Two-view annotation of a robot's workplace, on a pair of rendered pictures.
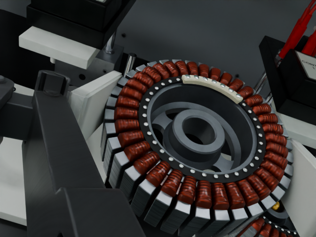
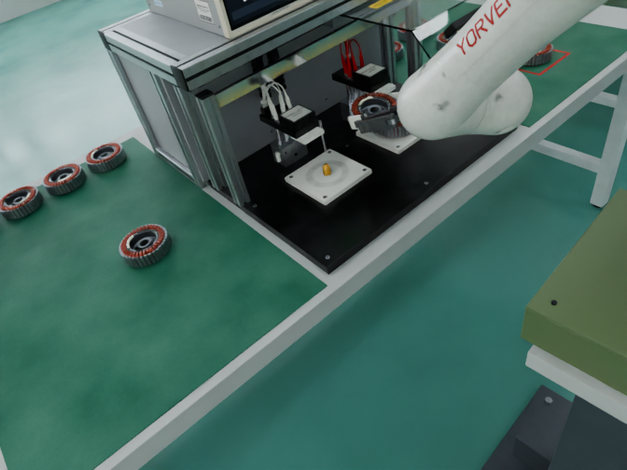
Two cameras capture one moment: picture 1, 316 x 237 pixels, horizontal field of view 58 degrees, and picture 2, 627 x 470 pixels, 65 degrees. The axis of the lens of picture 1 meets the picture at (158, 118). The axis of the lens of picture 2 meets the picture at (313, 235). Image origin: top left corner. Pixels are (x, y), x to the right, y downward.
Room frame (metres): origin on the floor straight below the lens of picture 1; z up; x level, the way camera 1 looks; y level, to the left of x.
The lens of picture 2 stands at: (-0.66, 0.58, 1.48)
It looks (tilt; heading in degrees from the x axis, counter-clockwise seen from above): 42 degrees down; 334
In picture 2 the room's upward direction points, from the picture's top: 14 degrees counter-clockwise
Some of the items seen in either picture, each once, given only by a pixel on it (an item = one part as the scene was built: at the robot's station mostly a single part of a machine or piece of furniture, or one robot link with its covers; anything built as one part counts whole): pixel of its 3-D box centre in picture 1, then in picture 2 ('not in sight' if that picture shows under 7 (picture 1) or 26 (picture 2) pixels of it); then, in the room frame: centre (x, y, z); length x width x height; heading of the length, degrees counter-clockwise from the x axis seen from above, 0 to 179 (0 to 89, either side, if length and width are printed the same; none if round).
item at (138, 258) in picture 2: not in sight; (145, 244); (0.29, 0.54, 0.77); 0.11 x 0.11 x 0.04
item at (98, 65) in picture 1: (89, 62); (289, 148); (0.32, 0.11, 0.80); 0.08 x 0.05 x 0.06; 95
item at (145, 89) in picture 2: not in sight; (159, 117); (0.56, 0.34, 0.91); 0.28 x 0.03 x 0.32; 5
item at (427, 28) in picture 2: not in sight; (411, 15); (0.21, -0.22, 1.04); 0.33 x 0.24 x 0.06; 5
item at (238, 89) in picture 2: not in sight; (320, 45); (0.29, -0.01, 1.03); 0.62 x 0.01 x 0.03; 95
